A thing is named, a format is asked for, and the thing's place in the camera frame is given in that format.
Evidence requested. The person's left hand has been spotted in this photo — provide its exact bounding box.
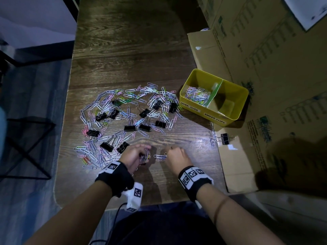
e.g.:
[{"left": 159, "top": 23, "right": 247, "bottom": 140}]
[{"left": 118, "top": 143, "right": 152, "bottom": 175}]

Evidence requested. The person's right hand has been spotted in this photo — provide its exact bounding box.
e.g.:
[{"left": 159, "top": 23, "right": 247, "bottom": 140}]
[{"left": 164, "top": 146, "right": 193, "bottom": 177}]

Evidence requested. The group of black binder clips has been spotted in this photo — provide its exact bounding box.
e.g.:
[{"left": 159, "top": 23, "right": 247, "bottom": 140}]
[{"left": 86, "top": 99, "right": 178, "bottom": 154}]

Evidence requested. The single black binder clip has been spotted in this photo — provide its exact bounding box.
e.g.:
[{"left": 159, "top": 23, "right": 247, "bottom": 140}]
[{"left": 220, "top": 133, "right": 234, "bottom": 146}]

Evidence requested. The yellow divided bin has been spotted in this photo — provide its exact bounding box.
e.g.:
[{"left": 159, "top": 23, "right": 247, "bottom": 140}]
[{"left": 179, "top": 68, "right": 249, "bottom": 127}]

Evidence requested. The person's left forearm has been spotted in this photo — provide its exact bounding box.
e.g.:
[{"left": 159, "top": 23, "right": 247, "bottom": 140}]
[{"left": 24, "top": 181, "right": 113, "bottom": 245}]

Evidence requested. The person's right forearm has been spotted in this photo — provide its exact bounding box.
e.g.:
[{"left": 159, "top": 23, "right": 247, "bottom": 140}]
[{"left": 197, "top": 185, "right": 284, "bottom": 245}]

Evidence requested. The person's black clothing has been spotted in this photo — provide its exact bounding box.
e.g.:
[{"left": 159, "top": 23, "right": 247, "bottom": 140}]
[{"left": 107, "top": 201, "right": 228, "bottom": 245}]

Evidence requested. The large printed cardboard box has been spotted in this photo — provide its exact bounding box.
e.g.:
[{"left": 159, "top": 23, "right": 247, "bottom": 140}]
[{"left": 187, "top": 0, "right": 327, "bottom": 194}]

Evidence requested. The black left wristband with markers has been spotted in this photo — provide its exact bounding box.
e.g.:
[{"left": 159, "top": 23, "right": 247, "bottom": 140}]
[{"left": 95, "top": 160, "right": 135, "bottom": 198}]

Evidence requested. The black wristband with markers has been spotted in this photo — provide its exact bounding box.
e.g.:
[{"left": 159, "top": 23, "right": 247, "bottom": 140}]
[
  {"left": 95, "top": 160, "right": 135, "bottom": 198},
  {"left": 178, "top": 165, "right": 214, "bottom": 202}
]

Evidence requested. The black right wristband with markers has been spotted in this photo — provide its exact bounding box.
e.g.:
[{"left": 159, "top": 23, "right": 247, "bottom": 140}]
[{"left": 178, "top": 165, "right": 214, "bottom": 202}]

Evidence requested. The green divider card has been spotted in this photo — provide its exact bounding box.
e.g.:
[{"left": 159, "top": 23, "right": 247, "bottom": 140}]
[{"left": 204, "top": 79, "right": 223, "bottom": 108}]

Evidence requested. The black metal stool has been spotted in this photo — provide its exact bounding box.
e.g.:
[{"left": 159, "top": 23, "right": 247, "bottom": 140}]
[{"left": 0, "top": 116, "right": 56, "bottom": 181}]

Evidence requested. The light blue object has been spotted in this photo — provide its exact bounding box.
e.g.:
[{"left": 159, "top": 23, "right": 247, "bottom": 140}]
[{"left": 0, "top": 107, "right": 7, "bottom": 161}]

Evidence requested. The white furniture with black base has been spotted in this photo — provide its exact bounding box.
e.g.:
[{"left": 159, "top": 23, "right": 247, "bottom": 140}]
[{"left": 0, "top": 0, "right": 77, "bottom": 68}]

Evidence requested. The white paper sheet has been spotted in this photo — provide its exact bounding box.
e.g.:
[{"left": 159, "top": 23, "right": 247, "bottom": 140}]
[{"left": 282, "top": 0, "right": 327, "bottom": 31}]

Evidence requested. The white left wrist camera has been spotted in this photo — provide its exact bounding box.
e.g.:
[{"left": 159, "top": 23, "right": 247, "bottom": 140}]
[{"left": 122, "top": 182, "right": 143, "bottom": 213}]

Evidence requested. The black left camera cable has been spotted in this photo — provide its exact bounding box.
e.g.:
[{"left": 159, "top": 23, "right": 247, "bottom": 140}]
[{"left": 88, "top": 202, "right": 128, "bottom": 245}]

